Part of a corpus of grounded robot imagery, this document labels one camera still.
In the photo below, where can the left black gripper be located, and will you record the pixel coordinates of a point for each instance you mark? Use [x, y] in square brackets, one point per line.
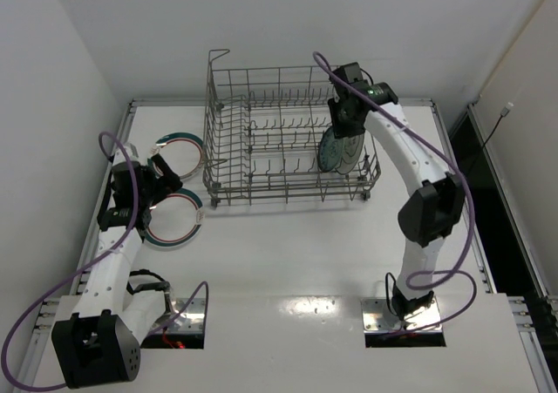
[153, 184]

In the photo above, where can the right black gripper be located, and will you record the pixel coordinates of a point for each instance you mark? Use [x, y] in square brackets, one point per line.
[343, 127]

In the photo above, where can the white plate with grey rings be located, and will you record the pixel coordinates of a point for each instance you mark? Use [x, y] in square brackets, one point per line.
[351, 153]

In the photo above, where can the teal patterned small plate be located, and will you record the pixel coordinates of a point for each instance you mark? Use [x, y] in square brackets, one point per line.
[330, 151]

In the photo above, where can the red-green rimmed plate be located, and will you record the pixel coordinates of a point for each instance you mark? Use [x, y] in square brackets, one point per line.
[182, 152]
[176, 220]

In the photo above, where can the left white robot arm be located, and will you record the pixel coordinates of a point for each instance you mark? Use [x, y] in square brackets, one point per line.
[100, 342]

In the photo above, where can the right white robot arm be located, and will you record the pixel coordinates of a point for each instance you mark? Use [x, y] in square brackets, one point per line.
[436, 196]

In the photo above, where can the grey wire dish rack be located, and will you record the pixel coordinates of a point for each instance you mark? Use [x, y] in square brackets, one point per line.
[262, 129]

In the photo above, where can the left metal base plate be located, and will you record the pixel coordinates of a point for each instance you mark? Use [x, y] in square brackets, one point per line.
[188, 319]

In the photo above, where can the metal base plate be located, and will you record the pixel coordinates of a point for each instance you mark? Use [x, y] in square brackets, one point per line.
[377, 319]
[188, 319]

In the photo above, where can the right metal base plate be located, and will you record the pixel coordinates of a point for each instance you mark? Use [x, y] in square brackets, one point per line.
[377, 319]

